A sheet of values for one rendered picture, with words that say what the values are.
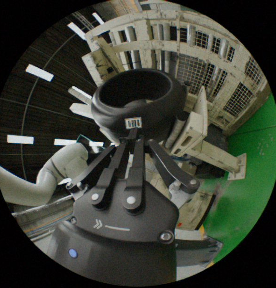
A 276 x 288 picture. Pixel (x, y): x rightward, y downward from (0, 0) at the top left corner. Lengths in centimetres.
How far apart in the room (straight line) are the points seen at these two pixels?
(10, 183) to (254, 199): 116
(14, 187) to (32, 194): 6
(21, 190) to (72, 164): 30
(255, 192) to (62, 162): 131
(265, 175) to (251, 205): 25
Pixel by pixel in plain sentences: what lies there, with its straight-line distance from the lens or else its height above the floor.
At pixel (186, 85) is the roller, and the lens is 57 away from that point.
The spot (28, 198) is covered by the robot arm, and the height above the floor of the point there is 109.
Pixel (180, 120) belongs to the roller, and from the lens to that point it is 35.
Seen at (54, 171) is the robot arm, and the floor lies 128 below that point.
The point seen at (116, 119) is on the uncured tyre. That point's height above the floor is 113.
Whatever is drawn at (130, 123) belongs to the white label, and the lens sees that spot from 33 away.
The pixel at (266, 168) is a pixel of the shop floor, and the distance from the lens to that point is 101.
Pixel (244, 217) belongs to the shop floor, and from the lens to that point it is 102.
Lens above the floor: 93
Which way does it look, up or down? 17 degrees up
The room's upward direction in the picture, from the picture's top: 68 degrees counter-clockwise
